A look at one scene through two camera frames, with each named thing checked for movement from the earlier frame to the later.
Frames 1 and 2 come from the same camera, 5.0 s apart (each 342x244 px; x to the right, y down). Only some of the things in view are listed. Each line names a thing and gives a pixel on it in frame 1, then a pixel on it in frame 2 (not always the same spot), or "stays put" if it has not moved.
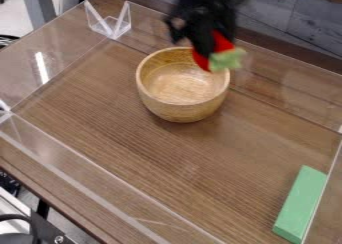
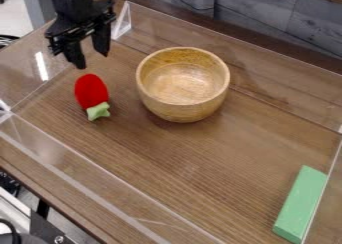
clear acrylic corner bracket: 108,26 stays put
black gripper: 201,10 to 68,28
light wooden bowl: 179,91 stays put
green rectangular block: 295,217 stays put
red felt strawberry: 224,57 to 91,92
